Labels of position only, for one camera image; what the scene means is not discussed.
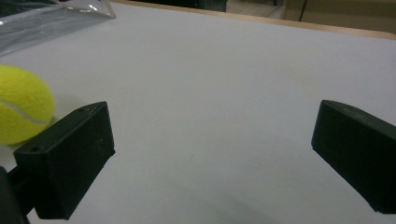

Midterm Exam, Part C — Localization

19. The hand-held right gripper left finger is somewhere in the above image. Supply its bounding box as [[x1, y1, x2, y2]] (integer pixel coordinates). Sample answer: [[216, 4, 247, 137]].
[[13, 101, 117, 221]]

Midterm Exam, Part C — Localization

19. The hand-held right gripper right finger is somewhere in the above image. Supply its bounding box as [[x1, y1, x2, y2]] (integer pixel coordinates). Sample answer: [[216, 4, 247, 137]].
[[310, 99, 396, 215]]

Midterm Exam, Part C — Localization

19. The yellow tennis ball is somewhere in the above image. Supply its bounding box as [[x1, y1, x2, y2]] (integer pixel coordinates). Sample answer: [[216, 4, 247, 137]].
[[0, 63, 57, 147]]

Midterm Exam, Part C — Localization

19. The transparent tote bag beige trim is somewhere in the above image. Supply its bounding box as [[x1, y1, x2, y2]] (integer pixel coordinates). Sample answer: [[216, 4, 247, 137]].
[[0, 0, 117, 57]]

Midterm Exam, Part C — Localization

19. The black hanging cable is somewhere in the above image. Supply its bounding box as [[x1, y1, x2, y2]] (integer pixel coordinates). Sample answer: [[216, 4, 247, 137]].
[[298, 0, 308, 22]]

